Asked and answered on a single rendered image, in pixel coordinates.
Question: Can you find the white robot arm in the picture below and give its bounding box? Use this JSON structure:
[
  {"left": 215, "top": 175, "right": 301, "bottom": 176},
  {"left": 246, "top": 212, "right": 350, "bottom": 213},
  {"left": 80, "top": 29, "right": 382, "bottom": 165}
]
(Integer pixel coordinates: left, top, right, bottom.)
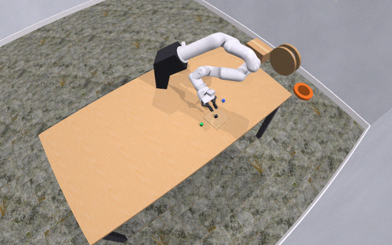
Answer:
[{"left": 177, "top": 33, "right": 261, "bottom": 91}]

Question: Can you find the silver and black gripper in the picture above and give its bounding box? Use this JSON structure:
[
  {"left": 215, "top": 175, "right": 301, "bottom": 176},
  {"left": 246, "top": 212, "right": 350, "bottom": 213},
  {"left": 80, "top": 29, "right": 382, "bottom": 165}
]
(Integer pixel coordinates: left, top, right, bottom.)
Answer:
[{"left": 197, "top": 86, "right": 218, "bottom": 112}]

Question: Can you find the tan textured square mat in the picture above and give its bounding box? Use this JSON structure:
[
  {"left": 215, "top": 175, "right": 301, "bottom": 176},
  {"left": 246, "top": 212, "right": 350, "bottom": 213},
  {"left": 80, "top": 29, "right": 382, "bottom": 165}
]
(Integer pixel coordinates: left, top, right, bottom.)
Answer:
[{"left": 203, "top": 108, "right": 229, "bottom": 129}]

